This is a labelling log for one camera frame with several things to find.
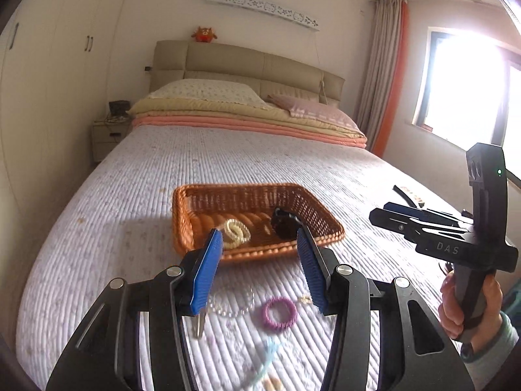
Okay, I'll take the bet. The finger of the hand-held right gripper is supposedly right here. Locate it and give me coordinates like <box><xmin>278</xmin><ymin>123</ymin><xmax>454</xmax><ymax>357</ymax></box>
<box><xmin>384</xmin><ymin>202</ymin><xmax>473</xmax><ymax>230</ymax></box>
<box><xmin>369</xmin><ymin>208</ymin><xmax>473</xmax><ymax>239</ymax></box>

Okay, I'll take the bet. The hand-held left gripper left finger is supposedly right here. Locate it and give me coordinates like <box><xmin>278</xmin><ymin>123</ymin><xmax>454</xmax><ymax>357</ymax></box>
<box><xmin>46</xmin><ymin>228</ymin><xmax>224</xmax><ymax>391</ymax></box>

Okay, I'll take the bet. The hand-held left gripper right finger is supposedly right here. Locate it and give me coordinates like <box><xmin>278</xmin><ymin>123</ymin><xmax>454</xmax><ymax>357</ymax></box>
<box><xmin>296</xmin><ymin>227</ymin><xmax>475</xmax><ymax>391</ymax></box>

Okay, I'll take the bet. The brown wicker basket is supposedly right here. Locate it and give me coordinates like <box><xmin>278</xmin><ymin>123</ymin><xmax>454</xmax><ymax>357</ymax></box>
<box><xmin>172</xmin><ymin>182</ymin><xmax>346</xmax><ymax>267</ymax></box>

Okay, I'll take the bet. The person's right forearm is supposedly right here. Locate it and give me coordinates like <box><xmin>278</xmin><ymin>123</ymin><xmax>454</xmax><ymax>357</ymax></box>
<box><xmin>460</xmin><ymin>311</ymin><xmax>521</xmax><ymax>391</ymax></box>

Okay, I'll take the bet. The person's right hand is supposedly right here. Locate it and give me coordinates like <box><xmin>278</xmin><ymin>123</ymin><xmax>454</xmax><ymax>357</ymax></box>
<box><xmin>439</xmin><ymin>274</ymin><xmax>505</xmax><ymax>345</ymax></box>

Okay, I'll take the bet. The black headband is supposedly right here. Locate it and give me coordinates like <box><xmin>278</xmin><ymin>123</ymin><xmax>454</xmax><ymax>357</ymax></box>
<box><xmin>392</xmin><ymin>185</ymin><xmax>426</xmax><ymax>209</ymax></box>

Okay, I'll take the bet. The black hair claw clip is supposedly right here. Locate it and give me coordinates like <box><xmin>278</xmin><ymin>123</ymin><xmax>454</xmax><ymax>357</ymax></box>
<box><xmin>270</xmin><ymin>208</ymin><xmax>304</xmax><ymax>240</ymax></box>

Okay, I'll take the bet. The light blue ribbon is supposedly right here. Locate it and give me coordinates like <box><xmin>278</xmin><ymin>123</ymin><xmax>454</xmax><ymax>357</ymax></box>
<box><xmin>244</xmin><ymin>336</ymin><xmax>283</xmax><ymax>390</ymax></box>

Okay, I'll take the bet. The orange curtain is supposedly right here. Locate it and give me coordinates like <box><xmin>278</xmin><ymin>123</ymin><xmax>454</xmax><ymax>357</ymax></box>
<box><xmin>372</xmin><ymin>0</ymin><xmax>410</xmax><ymax>159</ymax></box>

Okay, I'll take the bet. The window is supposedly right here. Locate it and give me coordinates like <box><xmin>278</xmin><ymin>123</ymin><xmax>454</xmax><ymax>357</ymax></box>
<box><xmin>411</xmin><ymin>26</ymin><xmax>521</xmax><ymax>190</ymax></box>

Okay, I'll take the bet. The pink pillow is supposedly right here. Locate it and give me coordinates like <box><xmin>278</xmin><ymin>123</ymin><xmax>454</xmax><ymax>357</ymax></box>
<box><xmin>266</xmin><ymin>93</ymin><xmax>359</xmax><ymax>131</ymax></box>

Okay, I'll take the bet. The folded salmon blanket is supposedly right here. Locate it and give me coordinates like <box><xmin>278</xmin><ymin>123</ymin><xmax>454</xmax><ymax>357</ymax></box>
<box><xmin>131</xmin><ymin>114</ymin><xmax>369</xmax><ymax>150</ymax></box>

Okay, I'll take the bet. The beige curtain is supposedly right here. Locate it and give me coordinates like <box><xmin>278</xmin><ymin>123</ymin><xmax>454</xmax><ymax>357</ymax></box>
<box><xmin>353</xmin><ymin>0</ymin><xmax>408</xmax><ymax>141</ymax></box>

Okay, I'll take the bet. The folded yellow blanket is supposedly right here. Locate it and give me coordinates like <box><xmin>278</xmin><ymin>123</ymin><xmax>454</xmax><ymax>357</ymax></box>
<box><xmin>127</xmin><ymin>98</ymin><xmax>365</xmax><ymax>139</ymax></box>

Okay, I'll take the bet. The beige nightstand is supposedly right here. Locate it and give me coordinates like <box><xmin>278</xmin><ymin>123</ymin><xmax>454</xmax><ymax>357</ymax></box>
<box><xmin>90</xmin><ymin>118</ymin><xmax>133</xmax><ymax>164</ymax></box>

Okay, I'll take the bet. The white floral pillow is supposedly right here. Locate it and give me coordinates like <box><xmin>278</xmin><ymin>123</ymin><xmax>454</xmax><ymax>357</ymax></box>
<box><xmin>147</xmin><ymin>79</ymin><xmax>278</xmax><ymax>111</ymax></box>

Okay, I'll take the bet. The beige padded headboard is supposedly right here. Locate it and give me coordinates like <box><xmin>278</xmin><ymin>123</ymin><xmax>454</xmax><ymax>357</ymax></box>
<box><xmin>148</xmin><ymin>40</ymin><xmax>346</xmax><ymax>104</ymax></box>

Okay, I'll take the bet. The orange plush toy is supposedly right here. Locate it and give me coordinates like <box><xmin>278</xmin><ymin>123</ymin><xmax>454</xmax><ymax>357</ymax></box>
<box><xmin>192</xmin><ymin>25</ymin><xmax>219</xmax><ymax>44</ymax></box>

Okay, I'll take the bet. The white wardrobe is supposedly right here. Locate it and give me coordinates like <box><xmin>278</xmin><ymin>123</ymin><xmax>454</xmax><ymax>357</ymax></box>
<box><xmin>0</xmin><ymin>0</ymin><xmax>137</xmax><ymax>278</ymax></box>

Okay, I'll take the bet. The yellow spiral hair tie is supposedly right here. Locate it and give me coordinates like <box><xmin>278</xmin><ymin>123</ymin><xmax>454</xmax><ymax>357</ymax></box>
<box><xmin>219</xmin><ymin>219</ymin><xmax>252</xmax><ymax>249</ymax></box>

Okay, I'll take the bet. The clear bead bracelet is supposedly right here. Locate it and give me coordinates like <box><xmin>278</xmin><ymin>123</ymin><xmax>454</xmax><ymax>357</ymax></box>
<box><xmin>207</xmin><ymin>288</ymin><xmax>255</xmax><ymax>319</ymax></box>

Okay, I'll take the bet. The purple spiral hair tie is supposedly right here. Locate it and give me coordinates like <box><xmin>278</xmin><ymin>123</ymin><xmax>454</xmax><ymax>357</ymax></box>
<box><xmin>261</xmin><ymin>297</ymin><xmax>297</xmax><ymax>331</ymax></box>

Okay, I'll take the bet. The hanging pull cord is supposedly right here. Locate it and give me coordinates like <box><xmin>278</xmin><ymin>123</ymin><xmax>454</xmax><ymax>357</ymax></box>
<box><xmin>313</xmin><ymin>29</ymin><xmax>329</xmax><ymax>104</ymax></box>

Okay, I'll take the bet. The white cutout wall decoration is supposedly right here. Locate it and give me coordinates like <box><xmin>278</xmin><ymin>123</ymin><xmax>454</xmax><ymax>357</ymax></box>
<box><xmin>205</xmin><ymin>0</ymin><xmax>321</xmax><ymax>32</ymax></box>

